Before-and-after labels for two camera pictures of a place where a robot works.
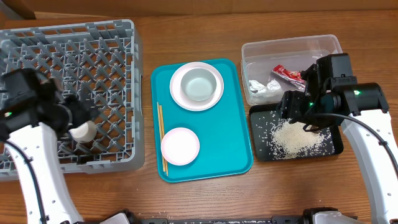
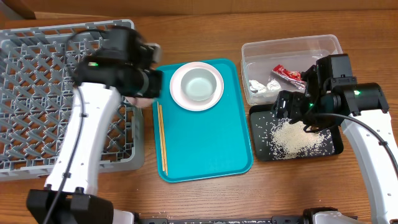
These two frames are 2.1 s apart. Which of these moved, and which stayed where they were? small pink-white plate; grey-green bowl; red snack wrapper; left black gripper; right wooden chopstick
Moved: small pink-white plate; left black gripper
Stayed: right wooden chopstick; grey-green bowl; red snack wrapper
